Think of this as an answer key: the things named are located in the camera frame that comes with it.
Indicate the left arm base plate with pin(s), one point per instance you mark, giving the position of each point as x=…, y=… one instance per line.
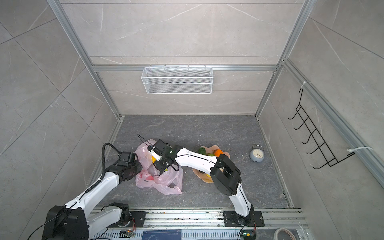
x=132, y=219

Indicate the dark green fake fruit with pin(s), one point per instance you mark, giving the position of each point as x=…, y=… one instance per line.
x=202, y=151

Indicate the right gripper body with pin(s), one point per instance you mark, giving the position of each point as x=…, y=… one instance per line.
x=161, y=165

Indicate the pink plastic bag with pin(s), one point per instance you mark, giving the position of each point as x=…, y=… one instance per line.
x=168, y=183

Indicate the black wire hook rack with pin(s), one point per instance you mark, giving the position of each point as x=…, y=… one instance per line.
x=315, y=136

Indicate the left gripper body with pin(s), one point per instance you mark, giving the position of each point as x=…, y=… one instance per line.
x=135, y=169

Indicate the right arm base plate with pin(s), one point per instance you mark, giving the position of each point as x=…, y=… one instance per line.
x=254, y=219

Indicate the orange fake fruit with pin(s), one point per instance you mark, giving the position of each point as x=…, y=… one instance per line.
x=218, y=152

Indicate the small grey alarm clock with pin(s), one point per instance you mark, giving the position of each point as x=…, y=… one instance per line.
x=257, y=153

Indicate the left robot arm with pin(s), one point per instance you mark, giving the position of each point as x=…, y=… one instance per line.
x=74, y=220

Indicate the pink wavy plate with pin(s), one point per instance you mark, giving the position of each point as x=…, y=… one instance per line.
x=203, y=176

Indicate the roll of tape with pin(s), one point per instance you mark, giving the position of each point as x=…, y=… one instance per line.
x=285, y=232

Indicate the white wire mesh basket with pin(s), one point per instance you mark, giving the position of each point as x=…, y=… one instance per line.
x=178, y=80

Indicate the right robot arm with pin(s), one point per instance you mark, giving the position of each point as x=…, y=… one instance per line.
x=224, y=173

